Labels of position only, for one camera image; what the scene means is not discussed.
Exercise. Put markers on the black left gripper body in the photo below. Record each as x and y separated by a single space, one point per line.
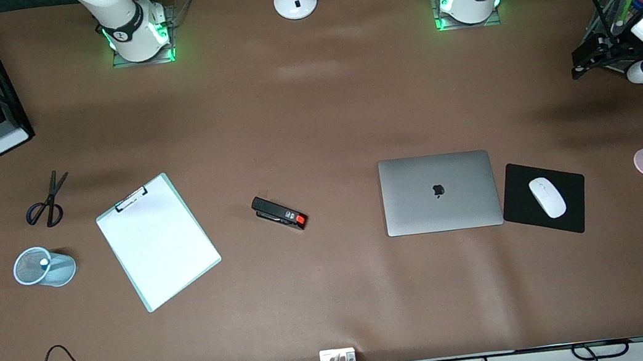
613 50

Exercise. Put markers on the blue marker with white cap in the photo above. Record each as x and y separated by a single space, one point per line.
44 262

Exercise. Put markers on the silver laptop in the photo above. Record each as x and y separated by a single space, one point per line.
425 210

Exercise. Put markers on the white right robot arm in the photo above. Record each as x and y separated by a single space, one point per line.
134 28

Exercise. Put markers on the green marker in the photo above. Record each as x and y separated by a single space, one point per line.
626 10

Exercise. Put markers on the blue and white marker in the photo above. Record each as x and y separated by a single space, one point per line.
640 5

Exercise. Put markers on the black scissors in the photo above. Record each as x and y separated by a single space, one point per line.
53 192

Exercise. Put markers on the white computer mouse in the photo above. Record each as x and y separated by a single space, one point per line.
547 197

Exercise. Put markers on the light blue mesh pen cup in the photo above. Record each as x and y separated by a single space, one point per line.
63 271

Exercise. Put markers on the black mouse pad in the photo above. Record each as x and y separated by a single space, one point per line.
517 204

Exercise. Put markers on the mint clipboard with white paper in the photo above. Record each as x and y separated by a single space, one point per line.
174 265

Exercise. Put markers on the black stapler with orange tip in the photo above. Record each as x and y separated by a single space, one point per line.
276 212

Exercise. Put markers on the white table clamp bracket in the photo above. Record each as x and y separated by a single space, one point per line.
327 357

